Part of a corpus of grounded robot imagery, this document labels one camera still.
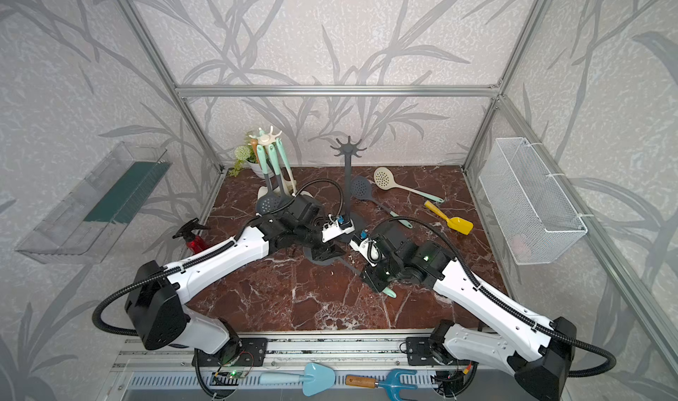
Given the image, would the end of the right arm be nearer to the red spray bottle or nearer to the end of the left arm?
the end of the left arm

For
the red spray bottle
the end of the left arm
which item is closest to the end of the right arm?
the end of the left arm

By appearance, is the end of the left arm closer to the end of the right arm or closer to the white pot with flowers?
the end of the right arm

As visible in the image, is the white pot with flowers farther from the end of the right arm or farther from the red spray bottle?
the end of the right arm

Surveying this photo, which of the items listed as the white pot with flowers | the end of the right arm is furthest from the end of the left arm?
the white pot with flowers
